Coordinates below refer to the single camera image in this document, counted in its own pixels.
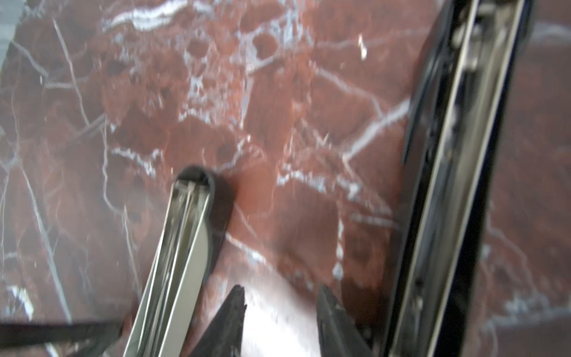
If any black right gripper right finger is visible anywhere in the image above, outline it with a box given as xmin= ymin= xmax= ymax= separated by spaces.
xmin=317 ymin=286 xmax=373 ymax=357

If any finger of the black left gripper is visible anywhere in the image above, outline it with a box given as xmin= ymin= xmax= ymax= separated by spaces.
xmin=1 ymin=321 xmax=123 ymax=356

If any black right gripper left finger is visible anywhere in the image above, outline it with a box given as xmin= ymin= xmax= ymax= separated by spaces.
xmin=190 ymin=285 xmax=247 ymax=357

